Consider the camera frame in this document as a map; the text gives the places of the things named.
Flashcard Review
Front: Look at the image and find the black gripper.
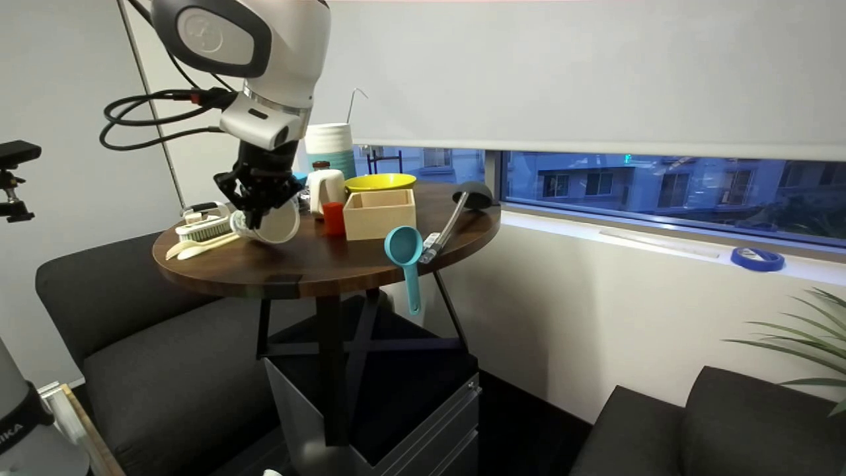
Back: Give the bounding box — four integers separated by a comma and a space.
214, 140, 309, 234

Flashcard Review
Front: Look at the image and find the white pitcher mug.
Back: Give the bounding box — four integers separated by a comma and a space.
305, 168, 350, 217

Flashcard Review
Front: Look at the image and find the white plastic spork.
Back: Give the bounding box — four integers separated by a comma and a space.
180, 230, 243, 259

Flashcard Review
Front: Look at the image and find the white dish brush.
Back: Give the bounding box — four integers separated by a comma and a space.
173, 202, 238, 246

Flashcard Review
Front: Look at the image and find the round dark wooden table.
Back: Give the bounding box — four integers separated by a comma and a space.
150, 181, 502, 447

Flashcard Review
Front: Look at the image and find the white and teal canister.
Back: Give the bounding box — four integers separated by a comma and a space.
301, 123, 358, 181

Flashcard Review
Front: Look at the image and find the white plastic spoon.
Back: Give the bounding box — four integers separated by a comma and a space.
164, 235, 222, 265

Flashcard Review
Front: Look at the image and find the yellow plate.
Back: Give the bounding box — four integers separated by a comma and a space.
343, 172, 421, 195

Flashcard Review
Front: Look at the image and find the light wooden box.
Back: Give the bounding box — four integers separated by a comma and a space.
342, 187, 419, 243

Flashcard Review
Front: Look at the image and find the bent metal straw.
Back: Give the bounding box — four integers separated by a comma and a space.
343, 84, 370, 128

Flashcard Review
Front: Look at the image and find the black headed white utensil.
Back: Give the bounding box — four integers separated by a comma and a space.
419, 182, 502, 268

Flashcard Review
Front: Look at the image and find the dark grey couch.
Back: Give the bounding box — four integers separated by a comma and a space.
34, 230, 300, 476
567, 365, 846, 476

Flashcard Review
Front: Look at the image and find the black metal cabinet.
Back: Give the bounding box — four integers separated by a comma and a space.
260, 306, 485, 476

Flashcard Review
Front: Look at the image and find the white roller blind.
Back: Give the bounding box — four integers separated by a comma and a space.
279, 0, 846, 165

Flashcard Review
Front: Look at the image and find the grey black stand base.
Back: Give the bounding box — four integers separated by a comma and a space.
0, 338, 94, 476

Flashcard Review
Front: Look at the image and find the glass window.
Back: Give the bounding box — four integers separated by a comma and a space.
354, 144, 846, 259

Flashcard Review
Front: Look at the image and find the blue tape roll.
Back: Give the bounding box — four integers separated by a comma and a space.
727, 243, 789, 275

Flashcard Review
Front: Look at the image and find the green potted plant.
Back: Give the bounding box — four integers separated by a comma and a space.
724, 287, 846, 418

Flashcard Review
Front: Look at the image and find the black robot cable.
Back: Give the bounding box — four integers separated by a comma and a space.
98, 82, 243, 154

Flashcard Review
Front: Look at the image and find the black camera on stand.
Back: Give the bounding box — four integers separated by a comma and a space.
0, 139, 46, 224

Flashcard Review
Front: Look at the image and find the light wooden frame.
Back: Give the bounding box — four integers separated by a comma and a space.
37, 379, 127, 476

